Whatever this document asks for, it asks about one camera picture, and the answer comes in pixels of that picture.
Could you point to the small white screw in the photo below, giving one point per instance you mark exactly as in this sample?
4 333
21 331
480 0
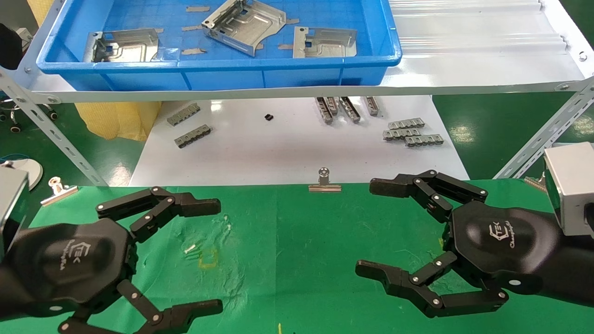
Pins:
190 249

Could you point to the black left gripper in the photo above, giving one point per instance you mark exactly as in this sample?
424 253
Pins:
69 260

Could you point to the yellow mesh bag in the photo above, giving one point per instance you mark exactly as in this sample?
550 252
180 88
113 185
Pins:
116 120

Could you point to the green table cloth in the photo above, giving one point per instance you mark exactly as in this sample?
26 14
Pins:
297 260

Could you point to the stamped sheet metal part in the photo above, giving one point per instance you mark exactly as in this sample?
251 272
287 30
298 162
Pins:
250 28
130 46
332 46

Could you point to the white low board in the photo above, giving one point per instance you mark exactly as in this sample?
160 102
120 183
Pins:
287 148

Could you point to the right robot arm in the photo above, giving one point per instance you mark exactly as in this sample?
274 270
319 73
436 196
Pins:
577 269

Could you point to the blue plastic bin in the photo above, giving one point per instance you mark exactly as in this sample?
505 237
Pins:
232 74

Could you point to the grey slotted metal rail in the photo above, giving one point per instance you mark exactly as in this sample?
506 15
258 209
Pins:
424 140
399 134
350 109
332 105
323 111
192 136
406 123
371 105
184 114

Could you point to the white round stand base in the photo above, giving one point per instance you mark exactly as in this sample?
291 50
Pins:
33 174

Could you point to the black rounded object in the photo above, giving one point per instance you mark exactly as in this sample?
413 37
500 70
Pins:
9 46

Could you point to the white metal shelf board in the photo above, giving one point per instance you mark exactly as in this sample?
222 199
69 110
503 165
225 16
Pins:
464 76

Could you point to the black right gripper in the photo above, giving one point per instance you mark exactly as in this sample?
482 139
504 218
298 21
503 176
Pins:
501 241

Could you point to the chair base with casters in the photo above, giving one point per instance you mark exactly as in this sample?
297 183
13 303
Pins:
15 123

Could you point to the perforated white angle-iron strut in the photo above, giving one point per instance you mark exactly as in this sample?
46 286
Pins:
543 139
55 134

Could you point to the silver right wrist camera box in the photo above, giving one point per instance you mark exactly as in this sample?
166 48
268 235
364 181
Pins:
573 185

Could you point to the white corrugated plastic sheet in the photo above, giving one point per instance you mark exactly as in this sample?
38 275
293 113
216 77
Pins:
464 23

